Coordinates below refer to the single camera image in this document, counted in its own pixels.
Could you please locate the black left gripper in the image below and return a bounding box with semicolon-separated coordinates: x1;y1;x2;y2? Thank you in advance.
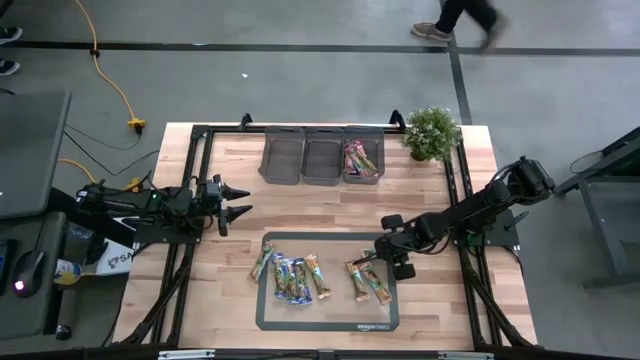
198;173;254;237

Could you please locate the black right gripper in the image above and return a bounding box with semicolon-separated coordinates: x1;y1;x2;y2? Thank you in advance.
352;213;421;281

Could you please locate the blue-ended chewy granola bar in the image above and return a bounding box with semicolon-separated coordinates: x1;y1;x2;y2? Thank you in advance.
293;257;314;305
282;257;301;305
271;252;289;300

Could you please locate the beige baking mat dark border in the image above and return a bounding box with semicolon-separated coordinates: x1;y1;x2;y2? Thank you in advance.
255;231;401;333

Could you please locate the grey translucent plastic bin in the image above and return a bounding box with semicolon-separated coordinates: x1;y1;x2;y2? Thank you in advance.
301;126;345;187
258;125;306;185
342;125;386;185

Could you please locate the white printed box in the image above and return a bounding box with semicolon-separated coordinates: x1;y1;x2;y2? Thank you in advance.
92;238;136;277

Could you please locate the green potted plant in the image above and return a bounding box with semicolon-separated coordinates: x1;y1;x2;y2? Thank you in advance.
401;106;464;163

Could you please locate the yellow and white bottle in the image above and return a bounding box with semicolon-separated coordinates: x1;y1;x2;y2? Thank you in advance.
53;258;84;286

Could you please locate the dark grey desk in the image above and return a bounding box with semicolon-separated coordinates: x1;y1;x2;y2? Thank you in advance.
0;88;72;221
0;212;69;341

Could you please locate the black computer mouse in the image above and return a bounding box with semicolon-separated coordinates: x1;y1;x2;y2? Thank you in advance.
10;248;47;300

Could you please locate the black standing desk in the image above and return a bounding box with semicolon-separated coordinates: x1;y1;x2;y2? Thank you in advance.
553;124;640;291

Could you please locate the person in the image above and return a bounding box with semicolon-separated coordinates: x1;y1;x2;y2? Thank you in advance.
410;0;507;51

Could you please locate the black aluminium table frame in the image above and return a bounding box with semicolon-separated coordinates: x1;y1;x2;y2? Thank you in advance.
112;109;539;351

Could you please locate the yellow extension cable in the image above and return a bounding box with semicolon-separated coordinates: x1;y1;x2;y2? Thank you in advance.
73;0;147;135
57;158;146;194

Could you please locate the silver metal bracket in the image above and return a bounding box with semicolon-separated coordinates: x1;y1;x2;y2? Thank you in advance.
158;349;216;360
438;351;495;360

